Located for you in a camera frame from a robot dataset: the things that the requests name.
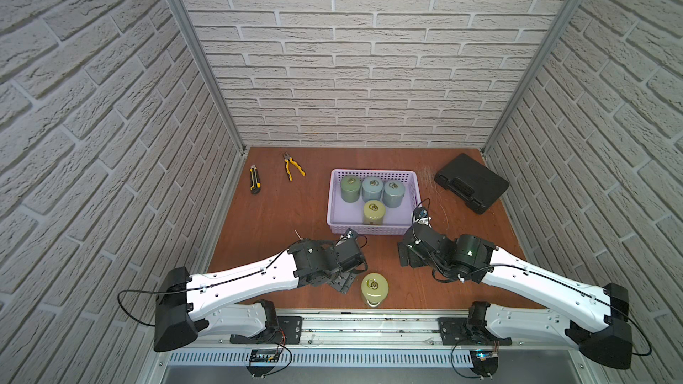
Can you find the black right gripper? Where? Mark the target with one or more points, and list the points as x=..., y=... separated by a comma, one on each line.
x=410, y=260

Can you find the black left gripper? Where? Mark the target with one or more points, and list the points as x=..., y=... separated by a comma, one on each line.
x=346, y=273

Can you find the yellow-green canister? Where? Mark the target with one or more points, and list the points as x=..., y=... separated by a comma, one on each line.
x=374, y=212
x=375, y=289

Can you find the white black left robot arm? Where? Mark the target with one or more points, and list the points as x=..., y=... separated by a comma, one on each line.
x=216, y=303

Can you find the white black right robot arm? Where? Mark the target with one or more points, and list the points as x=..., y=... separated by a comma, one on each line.
x=592, y=319

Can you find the lilac perforated plastic basket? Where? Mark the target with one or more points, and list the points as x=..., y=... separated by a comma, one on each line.
x=342, y=215

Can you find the light blue canister back right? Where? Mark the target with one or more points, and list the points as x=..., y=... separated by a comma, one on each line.
x=393, y=193

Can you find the light blue canister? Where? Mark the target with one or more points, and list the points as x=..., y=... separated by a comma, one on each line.
x=393, y=193
x=372, y=189

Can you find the dark green canister back left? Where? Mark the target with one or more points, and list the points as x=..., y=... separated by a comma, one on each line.
x=350, y=186

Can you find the light blue canister back middle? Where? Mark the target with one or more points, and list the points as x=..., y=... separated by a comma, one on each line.
x=372, y=189

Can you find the black plastic tool case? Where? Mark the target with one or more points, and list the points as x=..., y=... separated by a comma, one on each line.
x=474, y=183

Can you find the yellow black pliers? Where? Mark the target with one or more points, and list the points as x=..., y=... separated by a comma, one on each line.
x=289, y=163

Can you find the yellow black utility knife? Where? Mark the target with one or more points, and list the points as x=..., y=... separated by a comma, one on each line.
x=255, y=180

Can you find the right controller board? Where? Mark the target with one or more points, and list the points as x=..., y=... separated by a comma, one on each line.
x=484, y=364

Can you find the controller board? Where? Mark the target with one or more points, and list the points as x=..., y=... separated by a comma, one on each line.
x=262, y=363
x=484, y=364

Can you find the left controller board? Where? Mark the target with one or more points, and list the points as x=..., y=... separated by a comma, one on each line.
x=262, y=363

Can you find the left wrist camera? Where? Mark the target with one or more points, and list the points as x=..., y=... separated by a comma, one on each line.
x=350, y=235

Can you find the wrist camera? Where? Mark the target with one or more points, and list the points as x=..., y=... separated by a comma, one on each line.
x=350, y=235
x=421, y=216

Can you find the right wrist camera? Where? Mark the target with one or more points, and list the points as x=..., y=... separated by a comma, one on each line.
x=421, y=216

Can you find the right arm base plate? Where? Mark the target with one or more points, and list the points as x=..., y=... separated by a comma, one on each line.
x=465, y=331

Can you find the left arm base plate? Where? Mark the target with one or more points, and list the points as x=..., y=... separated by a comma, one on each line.
x=289, y=332

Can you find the aluminium frame post right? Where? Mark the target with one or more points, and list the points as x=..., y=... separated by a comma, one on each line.
x=551, y=38

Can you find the aluminium frame post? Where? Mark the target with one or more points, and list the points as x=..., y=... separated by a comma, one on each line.
x=187, y=29
x=551, y=38

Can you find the aluminium frame post left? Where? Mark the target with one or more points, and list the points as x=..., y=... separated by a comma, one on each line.
x=187, y=29

